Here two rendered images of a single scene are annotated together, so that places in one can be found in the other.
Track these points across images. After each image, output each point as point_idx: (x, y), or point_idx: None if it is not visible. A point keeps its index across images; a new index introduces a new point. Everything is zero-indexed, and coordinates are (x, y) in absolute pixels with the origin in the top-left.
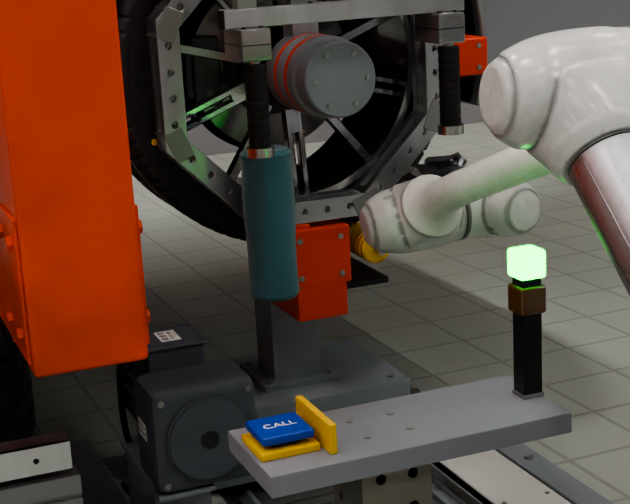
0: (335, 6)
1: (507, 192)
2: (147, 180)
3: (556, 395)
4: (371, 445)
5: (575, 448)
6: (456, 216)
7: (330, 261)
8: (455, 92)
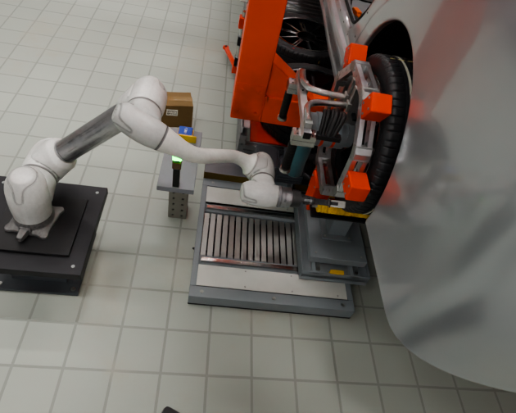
0: (299, 96)
1: (245, 182)
2: None
3: (363, 380)
4: None
5: (302, 347)
6: (243, 170)
7: (311, 190)
8: (284, 156)
